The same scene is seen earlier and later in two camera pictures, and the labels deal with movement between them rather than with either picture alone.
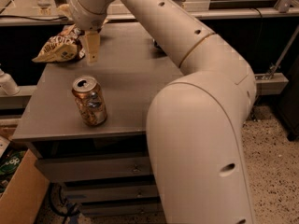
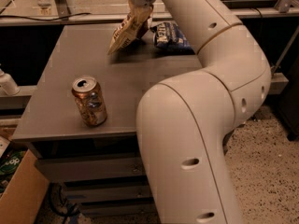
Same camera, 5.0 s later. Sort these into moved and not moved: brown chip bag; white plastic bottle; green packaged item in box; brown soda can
Moved: brown chip bag
Not moved: green packaged item in box; brown soda can; white plastic bottle
